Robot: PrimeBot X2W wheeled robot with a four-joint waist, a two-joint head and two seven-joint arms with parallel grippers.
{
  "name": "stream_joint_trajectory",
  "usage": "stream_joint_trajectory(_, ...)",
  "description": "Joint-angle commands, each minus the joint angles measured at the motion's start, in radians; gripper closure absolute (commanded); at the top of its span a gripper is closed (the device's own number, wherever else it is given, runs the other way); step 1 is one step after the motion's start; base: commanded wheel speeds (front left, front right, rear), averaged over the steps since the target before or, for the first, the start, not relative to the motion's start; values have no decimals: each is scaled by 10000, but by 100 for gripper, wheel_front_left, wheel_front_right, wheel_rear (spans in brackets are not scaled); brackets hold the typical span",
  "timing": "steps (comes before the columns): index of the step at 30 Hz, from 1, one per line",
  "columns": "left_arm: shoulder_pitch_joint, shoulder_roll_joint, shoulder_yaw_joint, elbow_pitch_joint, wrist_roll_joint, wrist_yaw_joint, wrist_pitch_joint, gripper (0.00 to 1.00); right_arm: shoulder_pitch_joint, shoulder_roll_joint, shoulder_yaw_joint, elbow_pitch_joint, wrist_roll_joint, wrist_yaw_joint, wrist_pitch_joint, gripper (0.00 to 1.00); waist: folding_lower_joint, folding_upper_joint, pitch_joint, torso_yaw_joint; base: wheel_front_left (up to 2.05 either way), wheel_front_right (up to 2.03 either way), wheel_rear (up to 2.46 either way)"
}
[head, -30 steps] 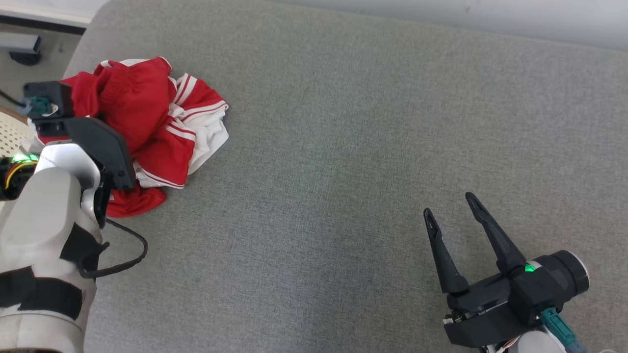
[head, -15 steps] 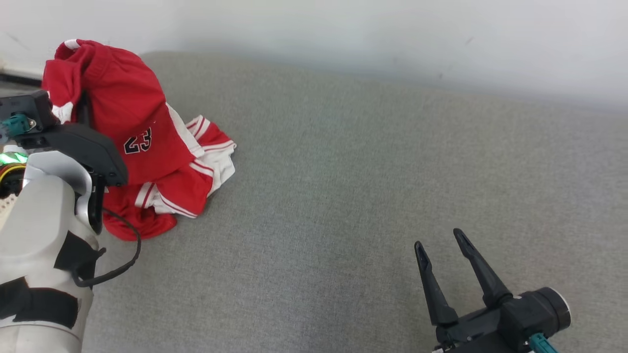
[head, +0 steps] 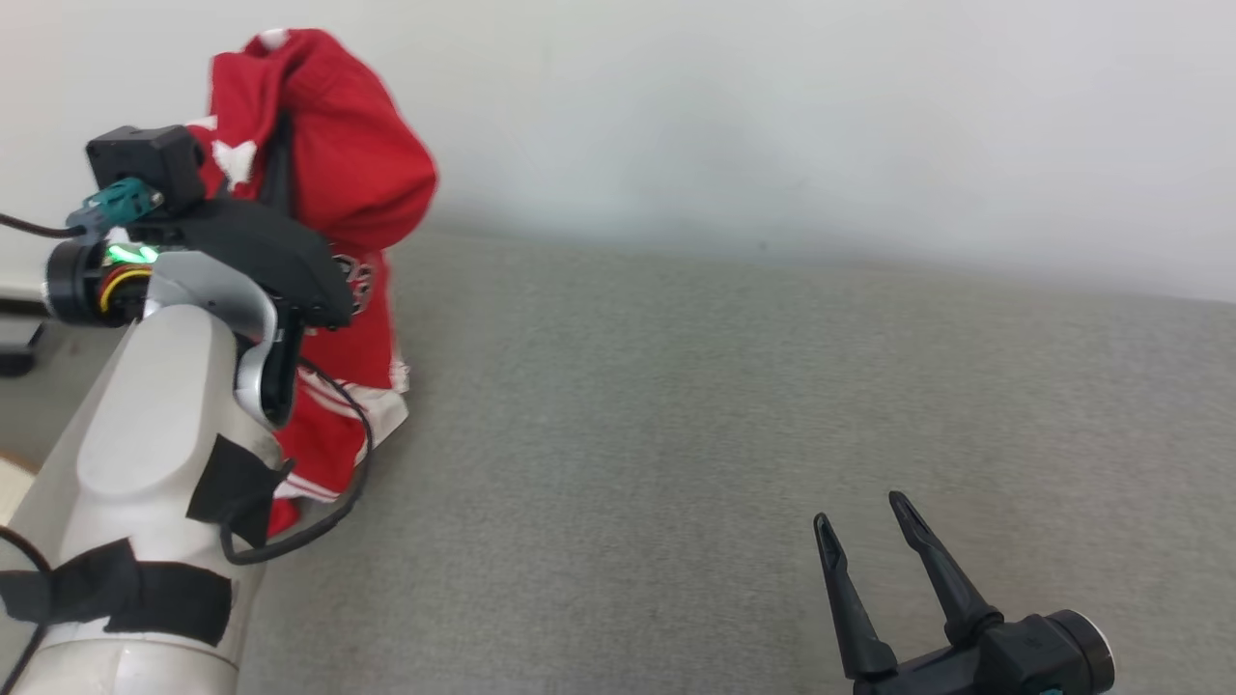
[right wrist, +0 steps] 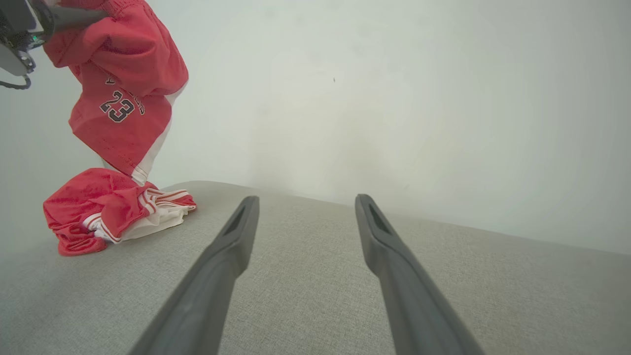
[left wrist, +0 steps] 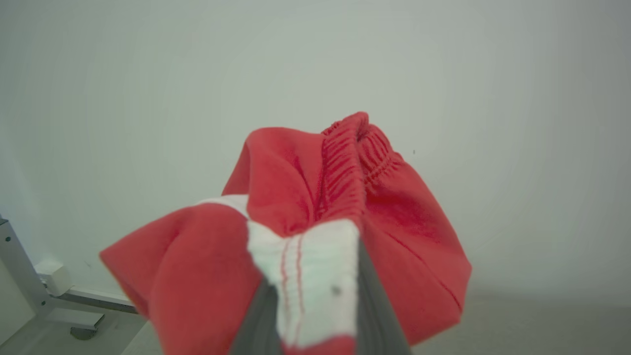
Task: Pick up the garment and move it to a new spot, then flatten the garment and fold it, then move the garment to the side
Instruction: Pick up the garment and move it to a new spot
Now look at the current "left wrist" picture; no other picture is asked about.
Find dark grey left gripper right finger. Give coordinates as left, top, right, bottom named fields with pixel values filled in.
left=355, top=237, right=413, bottom=355

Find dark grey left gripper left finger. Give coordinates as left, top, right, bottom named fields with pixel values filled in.
left=229, top=278, right=283, bottom=355

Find red shorts with white trim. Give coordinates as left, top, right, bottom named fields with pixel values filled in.
left=99, top=111, right=472, bottom=355

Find white metal frame stand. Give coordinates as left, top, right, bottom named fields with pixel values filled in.
left=0, top=214, right=140, bottom=341

